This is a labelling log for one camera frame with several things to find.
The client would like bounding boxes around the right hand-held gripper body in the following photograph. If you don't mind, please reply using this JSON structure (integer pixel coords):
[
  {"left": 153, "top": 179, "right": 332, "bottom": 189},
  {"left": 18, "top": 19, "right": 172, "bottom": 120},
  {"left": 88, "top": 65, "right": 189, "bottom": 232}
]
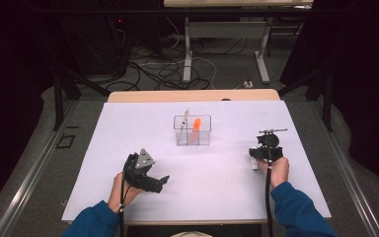
[{"left": 257, "top": 127, "right": 289, "bottom": 163}]

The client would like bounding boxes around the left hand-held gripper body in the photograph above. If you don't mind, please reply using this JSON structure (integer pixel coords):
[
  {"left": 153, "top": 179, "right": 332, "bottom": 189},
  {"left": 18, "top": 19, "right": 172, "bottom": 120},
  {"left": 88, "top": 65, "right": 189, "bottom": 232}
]
[{"left": 123, "top": 148, "right": 165, "bottom": 194}]

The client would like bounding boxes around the clear plastic organizer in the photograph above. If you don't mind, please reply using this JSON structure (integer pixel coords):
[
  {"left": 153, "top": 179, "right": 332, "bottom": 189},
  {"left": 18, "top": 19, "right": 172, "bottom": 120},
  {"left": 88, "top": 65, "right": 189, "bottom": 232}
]
[{"left": 173, "top": 114, "right": 212, "bottom": 147}]

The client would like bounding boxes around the orange highlighter marker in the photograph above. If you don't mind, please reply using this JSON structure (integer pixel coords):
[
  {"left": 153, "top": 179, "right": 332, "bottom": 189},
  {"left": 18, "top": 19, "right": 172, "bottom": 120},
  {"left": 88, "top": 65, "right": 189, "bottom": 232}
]
[{"left": 189, "top": 117, "right": 202, "bottom": 144}]

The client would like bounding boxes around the silver pen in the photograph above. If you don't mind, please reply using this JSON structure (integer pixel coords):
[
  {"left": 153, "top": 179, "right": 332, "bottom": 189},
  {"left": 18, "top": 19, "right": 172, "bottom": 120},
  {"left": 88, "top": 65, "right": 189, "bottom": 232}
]
[{"left": 177, "top": 107, "right": 190, "bottom": 140}]

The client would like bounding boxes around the person's right hand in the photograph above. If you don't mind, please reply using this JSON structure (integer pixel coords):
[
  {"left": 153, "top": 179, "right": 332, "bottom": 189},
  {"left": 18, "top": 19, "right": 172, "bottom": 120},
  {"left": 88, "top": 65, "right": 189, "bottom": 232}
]
[{"left": 258, "top": 157, "right": 290, "bottom": 191}]

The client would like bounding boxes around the person's left hand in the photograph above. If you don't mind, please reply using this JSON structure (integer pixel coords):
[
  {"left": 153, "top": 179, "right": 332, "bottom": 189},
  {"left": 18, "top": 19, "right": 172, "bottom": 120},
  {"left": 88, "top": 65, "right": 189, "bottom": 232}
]
[{"left": 107, "top": 172, "right": 144, "bottom": 213}]

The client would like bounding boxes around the beige object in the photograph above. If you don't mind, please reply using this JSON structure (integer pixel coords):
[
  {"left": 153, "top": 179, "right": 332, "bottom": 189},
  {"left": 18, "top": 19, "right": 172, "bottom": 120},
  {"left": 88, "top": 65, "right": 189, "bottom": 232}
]
[{"left": 170, "top": 230, "right": 213, "bottom": 237}]

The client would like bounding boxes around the black metal stand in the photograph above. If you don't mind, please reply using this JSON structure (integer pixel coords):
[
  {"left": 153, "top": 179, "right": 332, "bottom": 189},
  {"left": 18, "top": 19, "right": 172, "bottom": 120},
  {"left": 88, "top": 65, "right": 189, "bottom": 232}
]
[
  {"left": 52, "top": 67, "right": 111, "bottom": 131},
  {"left": 276, "top": 67, "right": 336, "bottom": 132}
]

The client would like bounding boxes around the wooden table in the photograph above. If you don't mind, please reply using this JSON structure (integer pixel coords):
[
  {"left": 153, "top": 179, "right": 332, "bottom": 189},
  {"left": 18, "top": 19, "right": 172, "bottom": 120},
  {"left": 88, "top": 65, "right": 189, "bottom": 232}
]
[{"left": 67, "top": 88, "right": 332, "bottom": 227}]

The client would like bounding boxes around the desk with white legs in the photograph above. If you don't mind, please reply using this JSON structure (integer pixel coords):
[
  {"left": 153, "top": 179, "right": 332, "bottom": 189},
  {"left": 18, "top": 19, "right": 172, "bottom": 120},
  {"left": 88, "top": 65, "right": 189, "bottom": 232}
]
[{"left": 162, "top": 0, "right": 314, "bottom": 84}]

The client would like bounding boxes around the black computer tower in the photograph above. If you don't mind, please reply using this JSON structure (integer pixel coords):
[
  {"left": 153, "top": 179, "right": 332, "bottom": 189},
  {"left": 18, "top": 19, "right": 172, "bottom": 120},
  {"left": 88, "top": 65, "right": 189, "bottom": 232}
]
[{"left": 60, "top": 14, "right": 131, "bottom": 77}]

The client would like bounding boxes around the left hand-held gripper black cable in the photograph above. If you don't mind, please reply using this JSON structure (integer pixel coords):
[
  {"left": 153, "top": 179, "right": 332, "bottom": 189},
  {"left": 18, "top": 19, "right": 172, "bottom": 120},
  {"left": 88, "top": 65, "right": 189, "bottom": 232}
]
[{"left": 119, "top": 169, "right": 128, "bottom": 237}]

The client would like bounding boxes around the hand-held gripper black cable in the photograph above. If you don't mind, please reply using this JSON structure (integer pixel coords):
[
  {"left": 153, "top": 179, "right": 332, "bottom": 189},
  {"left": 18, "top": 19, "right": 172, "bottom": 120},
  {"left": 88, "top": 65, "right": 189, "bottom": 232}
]
[
  {"left": 119, "top": 169, "right": 128, "bottom": 237},
  {"left": 264, "top": 162, "right": 274, "bottom": 237}
]

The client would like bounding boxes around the right hand-held gripper black cable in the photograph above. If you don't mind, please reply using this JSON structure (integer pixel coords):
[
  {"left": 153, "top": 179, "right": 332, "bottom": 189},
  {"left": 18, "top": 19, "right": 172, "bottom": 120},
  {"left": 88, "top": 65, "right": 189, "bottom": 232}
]
[{"left": 264, "top": 162, "right": 274, "bottom": 237}]

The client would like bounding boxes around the aluminium floor rail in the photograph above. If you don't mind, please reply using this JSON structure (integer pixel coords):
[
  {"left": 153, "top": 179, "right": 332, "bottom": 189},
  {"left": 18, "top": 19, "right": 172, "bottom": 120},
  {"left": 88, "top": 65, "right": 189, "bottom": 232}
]
[
  {"left": 0, "top": 99, "right": 77, "bottom": 237},
  {"left": 309, "top": 99, "right": 379, "bottom": 237}
]

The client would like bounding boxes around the white floor cable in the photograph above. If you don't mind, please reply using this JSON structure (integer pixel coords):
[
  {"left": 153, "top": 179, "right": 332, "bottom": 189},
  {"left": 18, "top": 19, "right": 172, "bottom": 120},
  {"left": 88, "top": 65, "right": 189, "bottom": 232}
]
[{"left": 137, "top": 16, "right": 219, "bottom": 91}]

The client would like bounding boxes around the tangle of black floor cables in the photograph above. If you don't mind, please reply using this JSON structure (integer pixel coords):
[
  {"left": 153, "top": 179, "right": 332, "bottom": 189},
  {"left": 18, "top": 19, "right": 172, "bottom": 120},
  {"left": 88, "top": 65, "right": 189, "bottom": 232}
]
[{"left": 105, "top": 36, "right": 248, "bottom": 93}]

